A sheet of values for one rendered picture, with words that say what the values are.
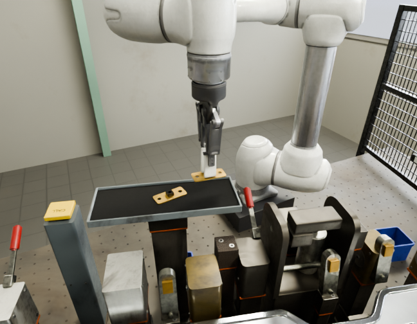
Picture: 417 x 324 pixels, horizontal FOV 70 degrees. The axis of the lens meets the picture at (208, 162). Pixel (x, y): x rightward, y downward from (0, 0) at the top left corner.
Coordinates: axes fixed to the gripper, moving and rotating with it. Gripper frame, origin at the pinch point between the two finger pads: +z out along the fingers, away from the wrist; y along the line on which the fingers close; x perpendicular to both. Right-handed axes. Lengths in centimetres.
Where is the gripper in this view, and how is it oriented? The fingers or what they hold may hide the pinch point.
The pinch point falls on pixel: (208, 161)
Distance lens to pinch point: 73.7
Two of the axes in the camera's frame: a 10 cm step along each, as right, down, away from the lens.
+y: 3.2, 4.9, -8.2
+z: 0.0, 8.6, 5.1
